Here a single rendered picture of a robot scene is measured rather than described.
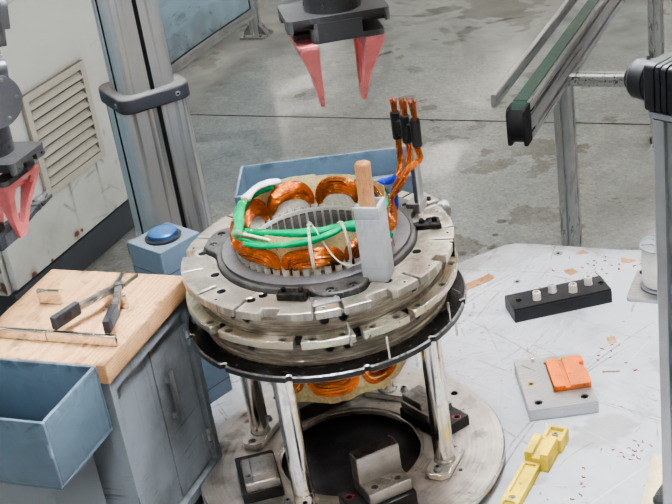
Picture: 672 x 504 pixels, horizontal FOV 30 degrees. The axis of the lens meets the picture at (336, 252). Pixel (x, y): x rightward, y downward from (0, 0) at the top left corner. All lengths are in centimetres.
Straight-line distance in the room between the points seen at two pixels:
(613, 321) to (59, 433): 87
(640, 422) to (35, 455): 76
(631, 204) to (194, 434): 260
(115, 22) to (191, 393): 54
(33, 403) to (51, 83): 250
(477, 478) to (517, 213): 250
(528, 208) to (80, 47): 149
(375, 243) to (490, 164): 303
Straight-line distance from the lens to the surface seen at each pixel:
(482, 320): 188
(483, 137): 458
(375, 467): 149
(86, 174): 404
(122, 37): 179
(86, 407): 136
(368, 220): 132
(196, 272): 144
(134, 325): 143
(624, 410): 167
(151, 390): 148
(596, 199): 404
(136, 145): 183
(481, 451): 158
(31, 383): 143
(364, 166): 130
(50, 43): 390
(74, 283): 155
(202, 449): 161
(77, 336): 141
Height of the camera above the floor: 174
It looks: 27 degrees down
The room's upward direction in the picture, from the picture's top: 9 degrees counter-clockwise
